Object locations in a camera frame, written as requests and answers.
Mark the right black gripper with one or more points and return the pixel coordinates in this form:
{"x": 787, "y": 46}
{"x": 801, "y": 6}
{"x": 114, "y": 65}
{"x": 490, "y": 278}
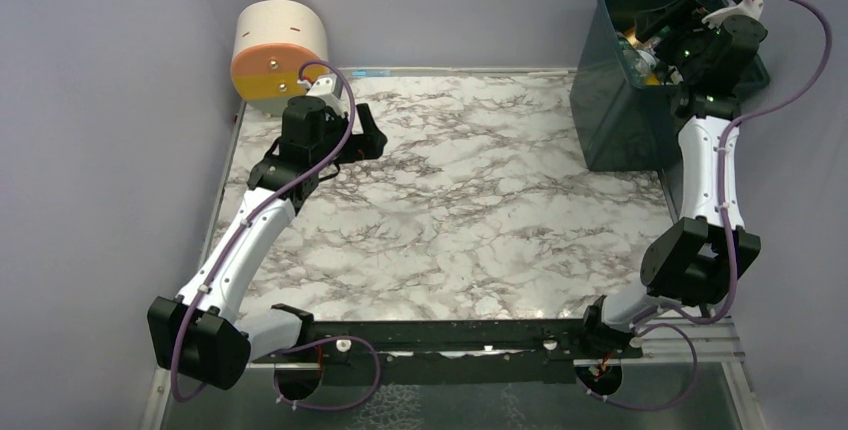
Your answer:
{"x": 669, "y": 22}

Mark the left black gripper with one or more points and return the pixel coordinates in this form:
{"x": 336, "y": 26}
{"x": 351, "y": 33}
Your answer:
{"x": 361, "y": 137}

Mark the clear bottle green label back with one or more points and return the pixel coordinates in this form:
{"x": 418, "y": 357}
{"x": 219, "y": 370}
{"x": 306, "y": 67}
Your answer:
{"x": 639, "y": 63}

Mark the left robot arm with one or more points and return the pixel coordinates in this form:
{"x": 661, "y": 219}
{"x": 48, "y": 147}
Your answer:
{"x": 225, "y": 281}

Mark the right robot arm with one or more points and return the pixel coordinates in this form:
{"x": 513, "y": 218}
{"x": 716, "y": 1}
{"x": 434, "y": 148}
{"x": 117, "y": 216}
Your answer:
{"x": 700, "y": 258}

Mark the dark green plastic bin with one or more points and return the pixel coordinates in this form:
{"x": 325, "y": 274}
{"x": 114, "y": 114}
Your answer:
{"x": 624, "y": 125}

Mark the round pastel drawer cabinet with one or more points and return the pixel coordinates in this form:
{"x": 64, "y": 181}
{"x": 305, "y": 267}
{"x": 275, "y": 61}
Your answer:
{"x": 274, "y": 38}

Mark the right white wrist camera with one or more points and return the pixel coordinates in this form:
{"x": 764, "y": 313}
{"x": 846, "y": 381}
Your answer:
{"x": 749, "y": 8}

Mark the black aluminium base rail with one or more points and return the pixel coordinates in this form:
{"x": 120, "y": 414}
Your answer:
{"x": 349, "y": 353}

